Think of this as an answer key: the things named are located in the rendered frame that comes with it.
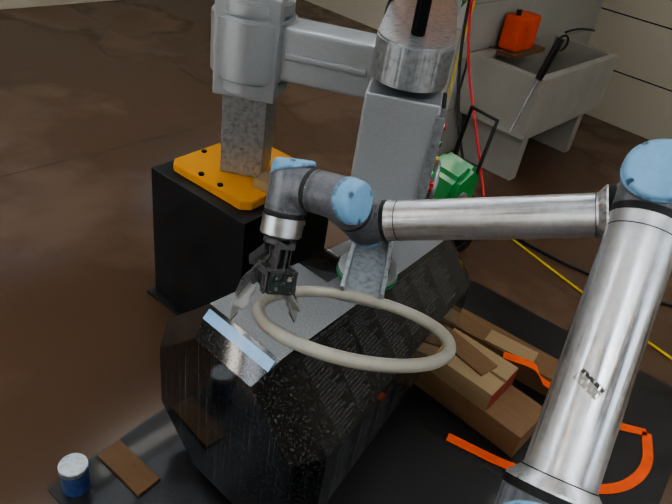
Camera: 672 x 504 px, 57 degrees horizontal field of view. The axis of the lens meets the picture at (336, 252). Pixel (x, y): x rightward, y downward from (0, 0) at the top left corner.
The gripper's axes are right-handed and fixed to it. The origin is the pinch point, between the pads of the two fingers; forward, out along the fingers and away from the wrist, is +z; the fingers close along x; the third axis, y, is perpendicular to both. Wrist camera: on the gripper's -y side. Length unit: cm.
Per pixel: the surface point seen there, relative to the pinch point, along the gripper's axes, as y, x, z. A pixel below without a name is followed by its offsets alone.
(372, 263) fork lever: -35, 45, -6
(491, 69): -263, 239, -100
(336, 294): -20.6, 27.6, -0.4
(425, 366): 24.3, 28.3, -0.6
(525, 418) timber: -59, 149, 63
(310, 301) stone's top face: -58, 38, 15
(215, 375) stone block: -54, 8, 40
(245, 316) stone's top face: -55, 15, 20
